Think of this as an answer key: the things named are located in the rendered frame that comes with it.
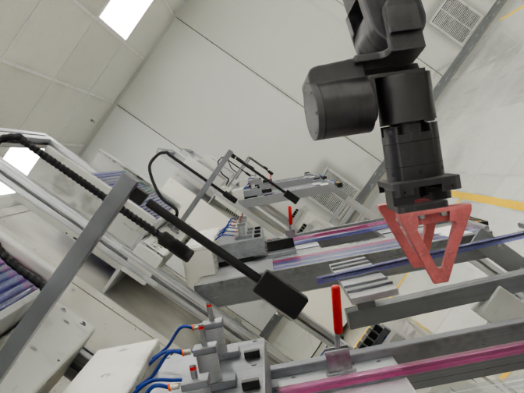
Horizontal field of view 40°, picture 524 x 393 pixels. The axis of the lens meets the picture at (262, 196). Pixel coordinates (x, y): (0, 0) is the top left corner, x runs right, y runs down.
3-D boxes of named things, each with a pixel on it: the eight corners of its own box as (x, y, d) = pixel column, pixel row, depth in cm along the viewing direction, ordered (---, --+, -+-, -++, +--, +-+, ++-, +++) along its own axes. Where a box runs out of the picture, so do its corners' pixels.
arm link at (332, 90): (415, -9, 70) (390, 30, 79) (300, 5, 69) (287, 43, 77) (444, 107, 68) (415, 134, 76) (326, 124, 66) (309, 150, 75)
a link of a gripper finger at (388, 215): (396, 279, 74) (383, 189, 73) (385, 268, 81) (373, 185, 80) (462, 269, 74) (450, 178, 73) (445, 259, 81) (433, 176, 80)
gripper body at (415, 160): (395, 203, 68) (384, 126, 68) (379, 197, 79) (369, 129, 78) (464, 193, 68) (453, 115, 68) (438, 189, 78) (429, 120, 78)
